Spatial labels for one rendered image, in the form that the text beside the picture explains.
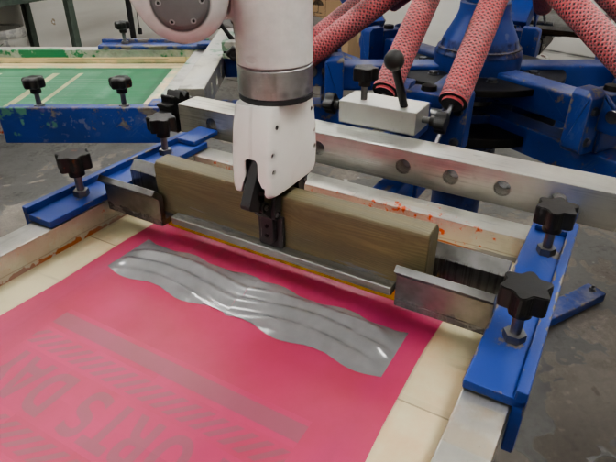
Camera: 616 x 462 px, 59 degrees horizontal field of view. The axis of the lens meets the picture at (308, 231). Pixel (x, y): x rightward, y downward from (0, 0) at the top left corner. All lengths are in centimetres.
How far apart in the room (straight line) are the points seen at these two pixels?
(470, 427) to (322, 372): 15
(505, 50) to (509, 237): 67
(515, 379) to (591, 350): 169
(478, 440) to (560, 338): 174
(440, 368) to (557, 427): 134
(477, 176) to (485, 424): 38
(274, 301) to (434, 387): 19
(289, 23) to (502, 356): 34
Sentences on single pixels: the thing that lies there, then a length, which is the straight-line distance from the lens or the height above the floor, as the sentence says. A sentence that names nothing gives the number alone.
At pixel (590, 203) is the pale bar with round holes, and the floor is 102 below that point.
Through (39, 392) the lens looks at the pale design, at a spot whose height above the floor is 96.
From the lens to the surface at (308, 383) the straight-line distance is 52.
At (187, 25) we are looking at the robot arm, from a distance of 47.
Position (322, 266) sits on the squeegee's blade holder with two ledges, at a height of 99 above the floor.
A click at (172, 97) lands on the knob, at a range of 99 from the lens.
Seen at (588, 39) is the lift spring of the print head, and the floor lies 113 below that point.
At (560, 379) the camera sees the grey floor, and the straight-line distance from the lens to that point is 202.
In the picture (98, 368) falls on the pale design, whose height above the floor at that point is 96.
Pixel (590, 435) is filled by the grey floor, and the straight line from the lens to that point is 189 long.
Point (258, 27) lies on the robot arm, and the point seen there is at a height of 124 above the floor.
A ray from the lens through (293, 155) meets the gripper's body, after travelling 57.
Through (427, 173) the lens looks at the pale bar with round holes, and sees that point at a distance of 77.
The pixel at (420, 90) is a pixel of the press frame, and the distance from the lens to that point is 105.
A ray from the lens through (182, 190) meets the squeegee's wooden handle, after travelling 69.
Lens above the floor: 133
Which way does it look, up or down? 31 degrees down
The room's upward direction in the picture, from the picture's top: straight up
